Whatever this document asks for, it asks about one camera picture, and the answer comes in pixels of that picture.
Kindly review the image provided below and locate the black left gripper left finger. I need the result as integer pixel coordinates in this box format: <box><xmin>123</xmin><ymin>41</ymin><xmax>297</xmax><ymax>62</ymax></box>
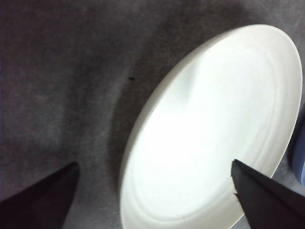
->
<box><xmin>0</xmin><ymin>161</ymin><xmax>80</xmax><ymax>229</ymax></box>

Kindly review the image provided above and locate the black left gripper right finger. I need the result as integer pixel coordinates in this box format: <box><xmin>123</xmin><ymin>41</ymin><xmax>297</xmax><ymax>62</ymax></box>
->
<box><xmin>230</xmin><ymin>159</ymin><xmax>305</xmax><ymax>229</ymax></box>

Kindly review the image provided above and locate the blue round plate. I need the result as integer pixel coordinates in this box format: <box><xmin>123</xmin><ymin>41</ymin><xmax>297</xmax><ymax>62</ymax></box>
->
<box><xmin>292</xmin><ymin>123</ymin><xmax>305</xmax><ymax>187</ymax></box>

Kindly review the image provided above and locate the white round plate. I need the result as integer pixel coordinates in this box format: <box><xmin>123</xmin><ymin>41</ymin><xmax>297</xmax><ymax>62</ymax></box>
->
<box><xmin>119</xmin><ymin>23</ymin><xmax>303</xmax><ymax>229</ymax></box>

